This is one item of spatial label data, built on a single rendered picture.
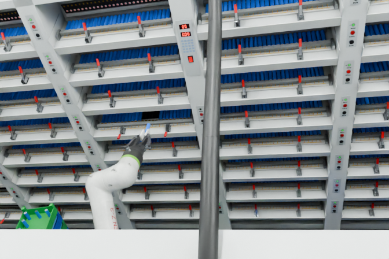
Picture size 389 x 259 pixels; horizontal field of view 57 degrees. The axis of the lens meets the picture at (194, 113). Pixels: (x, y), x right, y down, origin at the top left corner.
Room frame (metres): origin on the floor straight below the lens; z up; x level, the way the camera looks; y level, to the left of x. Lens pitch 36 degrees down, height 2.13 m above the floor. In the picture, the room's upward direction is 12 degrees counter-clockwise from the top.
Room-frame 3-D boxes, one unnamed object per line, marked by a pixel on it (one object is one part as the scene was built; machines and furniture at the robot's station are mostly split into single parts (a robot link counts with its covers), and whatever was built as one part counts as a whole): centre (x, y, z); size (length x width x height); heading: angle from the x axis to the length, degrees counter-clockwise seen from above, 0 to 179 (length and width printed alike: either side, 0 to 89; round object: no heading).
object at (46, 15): (1.75, 0.62, 0.87); 0.20 x 0.09 x 1.74; 166
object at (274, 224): (1.68, 0.28, 0.03); 2.19 x 0.16 x 0.05; 76
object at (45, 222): (1.42, 1.08, 0.52); 0.30 x 0.20 x 0.08; 175
